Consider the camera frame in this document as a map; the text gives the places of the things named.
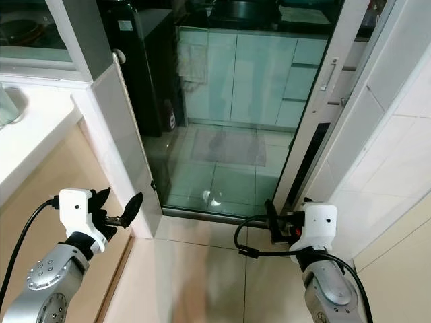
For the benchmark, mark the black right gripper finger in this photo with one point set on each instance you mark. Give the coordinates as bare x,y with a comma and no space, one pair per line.
273,219
306,202

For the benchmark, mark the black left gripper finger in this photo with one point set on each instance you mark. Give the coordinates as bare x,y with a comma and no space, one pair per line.
102,197
133,210

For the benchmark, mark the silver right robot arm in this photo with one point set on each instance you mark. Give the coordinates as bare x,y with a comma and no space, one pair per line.
330,289

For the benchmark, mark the black glossy fridge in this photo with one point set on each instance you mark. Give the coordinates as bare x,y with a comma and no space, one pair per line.
141,67

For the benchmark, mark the grey floor mat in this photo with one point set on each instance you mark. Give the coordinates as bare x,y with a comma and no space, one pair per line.
227,147

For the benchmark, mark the dark bottle on floor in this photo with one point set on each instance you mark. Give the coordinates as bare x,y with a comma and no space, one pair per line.
170,118

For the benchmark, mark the green ceramic mug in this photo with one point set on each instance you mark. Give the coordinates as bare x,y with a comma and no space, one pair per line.
7,108

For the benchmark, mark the round white door knob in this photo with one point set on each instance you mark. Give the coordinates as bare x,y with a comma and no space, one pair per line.
119,57

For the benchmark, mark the white glass-door cupboard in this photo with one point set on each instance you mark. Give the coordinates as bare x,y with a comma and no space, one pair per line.
34,55

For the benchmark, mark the pale hanging kitchen towel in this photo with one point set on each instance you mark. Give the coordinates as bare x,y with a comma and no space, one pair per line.
192,64

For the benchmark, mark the dark bowl behind glass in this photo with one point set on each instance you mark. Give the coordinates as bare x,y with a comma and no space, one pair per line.
20,31

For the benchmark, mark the teal dish tray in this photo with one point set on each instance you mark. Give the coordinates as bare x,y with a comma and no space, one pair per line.
306,13

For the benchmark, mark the black cooking pot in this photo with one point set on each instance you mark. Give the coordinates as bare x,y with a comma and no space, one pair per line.
244,10

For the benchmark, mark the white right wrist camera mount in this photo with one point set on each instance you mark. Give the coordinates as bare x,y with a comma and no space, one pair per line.
318,225

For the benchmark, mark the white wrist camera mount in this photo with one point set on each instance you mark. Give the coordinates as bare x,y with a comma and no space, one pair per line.
74,208
318,225

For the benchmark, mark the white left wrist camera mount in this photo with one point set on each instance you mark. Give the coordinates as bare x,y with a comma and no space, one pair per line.
74,208

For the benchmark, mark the glass sliding door white frame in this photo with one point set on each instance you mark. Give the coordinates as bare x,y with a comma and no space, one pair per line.
343,40

